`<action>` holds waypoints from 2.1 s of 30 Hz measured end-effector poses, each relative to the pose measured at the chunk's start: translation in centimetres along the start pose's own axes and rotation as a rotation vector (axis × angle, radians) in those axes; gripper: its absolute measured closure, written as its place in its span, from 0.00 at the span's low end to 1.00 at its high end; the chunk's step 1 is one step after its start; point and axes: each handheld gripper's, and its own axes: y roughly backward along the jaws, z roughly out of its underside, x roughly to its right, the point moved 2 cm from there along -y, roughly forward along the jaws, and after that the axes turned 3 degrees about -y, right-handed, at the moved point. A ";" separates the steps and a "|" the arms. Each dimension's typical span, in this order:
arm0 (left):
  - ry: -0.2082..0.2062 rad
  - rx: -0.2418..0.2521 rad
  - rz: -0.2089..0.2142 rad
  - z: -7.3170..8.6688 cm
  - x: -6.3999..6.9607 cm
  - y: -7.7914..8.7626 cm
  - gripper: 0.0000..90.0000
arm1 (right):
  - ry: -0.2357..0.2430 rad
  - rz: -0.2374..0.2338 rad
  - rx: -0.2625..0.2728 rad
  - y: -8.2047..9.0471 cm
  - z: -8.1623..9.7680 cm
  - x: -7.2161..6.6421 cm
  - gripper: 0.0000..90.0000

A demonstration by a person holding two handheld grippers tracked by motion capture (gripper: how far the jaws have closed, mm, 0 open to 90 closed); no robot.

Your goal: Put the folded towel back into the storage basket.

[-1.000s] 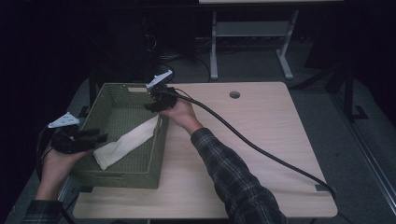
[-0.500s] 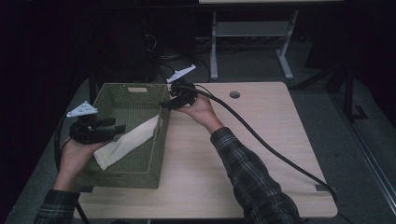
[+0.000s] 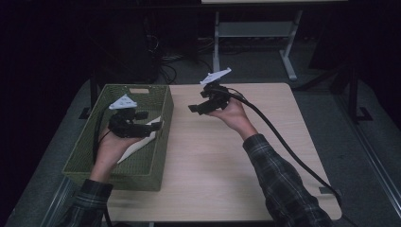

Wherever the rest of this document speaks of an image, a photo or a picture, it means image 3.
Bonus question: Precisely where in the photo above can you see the white desk with metal frame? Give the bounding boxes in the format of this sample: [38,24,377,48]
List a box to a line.
[201,0,348,82]

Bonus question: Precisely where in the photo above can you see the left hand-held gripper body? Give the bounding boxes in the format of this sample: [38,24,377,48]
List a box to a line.
[108,94,149,139]

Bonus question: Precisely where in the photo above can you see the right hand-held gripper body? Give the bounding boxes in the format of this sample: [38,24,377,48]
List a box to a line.
[200,67,232,115]

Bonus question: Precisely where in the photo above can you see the black metal stand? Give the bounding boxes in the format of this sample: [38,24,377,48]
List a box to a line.
[348,67,374,125]

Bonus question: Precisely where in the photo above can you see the person's right hand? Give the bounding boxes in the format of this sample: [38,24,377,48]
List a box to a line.
[207,97,258,142]

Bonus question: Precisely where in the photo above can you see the metal floor rail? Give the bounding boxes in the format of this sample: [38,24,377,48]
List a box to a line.
[41,178,79,227]
[334,94,401,218]

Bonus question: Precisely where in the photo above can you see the person's left hand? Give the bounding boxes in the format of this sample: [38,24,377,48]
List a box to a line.
[89,129,141,183]

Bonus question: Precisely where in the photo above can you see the tangle of black floor cables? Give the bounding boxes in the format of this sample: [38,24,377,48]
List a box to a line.
[145,34,216,84]

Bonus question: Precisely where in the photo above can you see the cream cloth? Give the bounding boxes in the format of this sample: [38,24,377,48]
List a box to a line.
[116,115,164,165]

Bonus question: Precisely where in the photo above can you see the thick black gripper cable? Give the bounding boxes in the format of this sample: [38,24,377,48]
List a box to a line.
[217,88,358,227]

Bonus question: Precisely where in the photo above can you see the green woven basket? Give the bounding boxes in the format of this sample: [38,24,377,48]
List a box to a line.
[61,83,175,192]

